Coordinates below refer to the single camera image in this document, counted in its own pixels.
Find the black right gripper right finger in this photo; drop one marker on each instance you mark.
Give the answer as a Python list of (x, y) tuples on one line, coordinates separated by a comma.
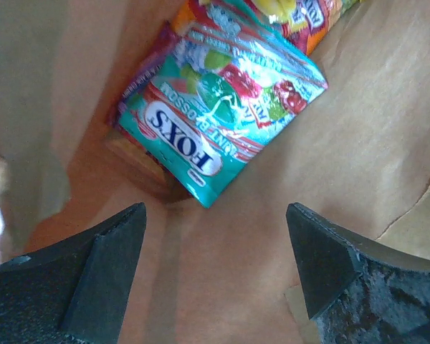
[(357, 290)]

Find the teal Fox's mint blossom bag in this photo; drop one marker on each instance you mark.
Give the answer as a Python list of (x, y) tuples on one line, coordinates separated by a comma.
[(215, 102)]

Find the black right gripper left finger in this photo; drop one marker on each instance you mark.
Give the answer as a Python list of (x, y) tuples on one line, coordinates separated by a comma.
[(74, 291)]

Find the orange Fox's fruits candy bag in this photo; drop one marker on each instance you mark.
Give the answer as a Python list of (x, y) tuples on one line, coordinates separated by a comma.
[(235, 26)]

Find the red paper bag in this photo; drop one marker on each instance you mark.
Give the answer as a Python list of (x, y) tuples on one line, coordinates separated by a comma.
[(359, 155)]

